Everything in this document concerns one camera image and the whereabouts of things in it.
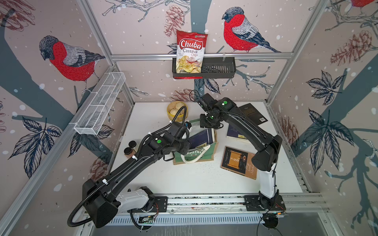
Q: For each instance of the red Chuba cassava chips bag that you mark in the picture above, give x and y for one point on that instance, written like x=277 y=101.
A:
x=189 y=55

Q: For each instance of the brown spice jar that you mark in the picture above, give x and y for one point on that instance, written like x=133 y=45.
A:
x=132 y=144
x=129 y=152

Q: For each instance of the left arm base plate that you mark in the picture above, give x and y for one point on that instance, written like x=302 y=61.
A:
x=154 y=205

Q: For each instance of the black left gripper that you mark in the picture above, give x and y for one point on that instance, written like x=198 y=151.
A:
x=185 y=150

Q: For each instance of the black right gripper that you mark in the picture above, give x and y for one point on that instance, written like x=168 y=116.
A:
x=203 y=126

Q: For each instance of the burlap canvas Christmas bag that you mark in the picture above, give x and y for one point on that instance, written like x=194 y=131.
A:
x=203 y=154

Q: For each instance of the navy blue hardcover book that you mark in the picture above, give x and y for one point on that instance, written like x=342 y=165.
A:
x=234 y=134

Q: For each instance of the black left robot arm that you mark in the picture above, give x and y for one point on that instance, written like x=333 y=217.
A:
x=99 y=197

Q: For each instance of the black wire wall basket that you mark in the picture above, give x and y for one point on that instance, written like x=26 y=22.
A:
x=212 y=68

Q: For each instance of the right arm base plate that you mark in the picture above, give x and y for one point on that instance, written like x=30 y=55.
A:
x=261 y=203

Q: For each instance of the white steamed bun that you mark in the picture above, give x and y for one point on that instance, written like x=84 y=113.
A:
x=176 y=106

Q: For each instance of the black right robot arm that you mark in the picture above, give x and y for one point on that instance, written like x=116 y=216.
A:
x=267 y=146

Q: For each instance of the dark blue book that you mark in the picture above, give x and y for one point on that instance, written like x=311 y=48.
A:
x=203 y=138

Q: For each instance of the white mesh wall shelf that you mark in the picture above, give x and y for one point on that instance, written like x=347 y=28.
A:
x=95 y=114

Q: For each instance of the black paperback book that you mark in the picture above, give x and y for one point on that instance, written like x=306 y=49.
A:
x=253 y=114

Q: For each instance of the yellow bamboo steamer basket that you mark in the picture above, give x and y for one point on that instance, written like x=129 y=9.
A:
x=180 y=116

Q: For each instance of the brown and black cover book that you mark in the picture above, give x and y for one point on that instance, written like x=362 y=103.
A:
x=239 y=162

